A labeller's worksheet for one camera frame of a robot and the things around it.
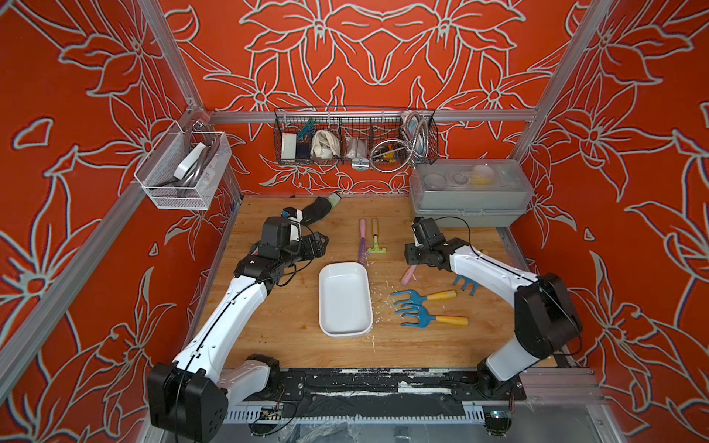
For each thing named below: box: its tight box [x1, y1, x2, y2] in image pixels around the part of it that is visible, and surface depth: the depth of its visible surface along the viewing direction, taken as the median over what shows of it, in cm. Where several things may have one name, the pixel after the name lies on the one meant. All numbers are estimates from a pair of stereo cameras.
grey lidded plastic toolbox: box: [408, 159, 535, 228], surface depth 102 cm
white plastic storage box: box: [318, 262, 374, 338], surface depth 90 cm
